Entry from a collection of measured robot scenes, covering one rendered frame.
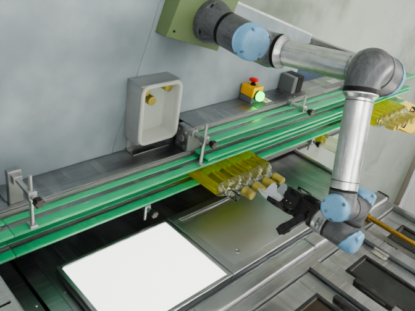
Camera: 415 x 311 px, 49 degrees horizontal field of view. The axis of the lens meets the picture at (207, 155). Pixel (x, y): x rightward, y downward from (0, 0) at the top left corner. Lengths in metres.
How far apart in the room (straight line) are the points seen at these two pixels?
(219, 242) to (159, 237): 0.21
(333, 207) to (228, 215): 0.58
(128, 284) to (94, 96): 0.60
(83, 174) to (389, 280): 1.12
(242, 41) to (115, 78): 0.43
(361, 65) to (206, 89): 0.75
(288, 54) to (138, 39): 0.49
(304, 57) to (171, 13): 0.45
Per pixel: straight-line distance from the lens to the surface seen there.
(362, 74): 1.28
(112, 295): 1.39
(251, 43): 1.48
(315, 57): 1.49
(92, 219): 1.50
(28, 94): 1.41
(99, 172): 1.55
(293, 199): 1.48
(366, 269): 1.78
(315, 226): 1.45
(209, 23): 1.55
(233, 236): 1.65
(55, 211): 1.42
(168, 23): 1.54
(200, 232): 1.63
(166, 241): 1.57
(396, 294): 1.75
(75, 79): 1.46
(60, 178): 1.52
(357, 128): 1.27
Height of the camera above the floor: 1.93
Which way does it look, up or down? 35 degrees down
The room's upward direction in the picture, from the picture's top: 123 degrees clockwise
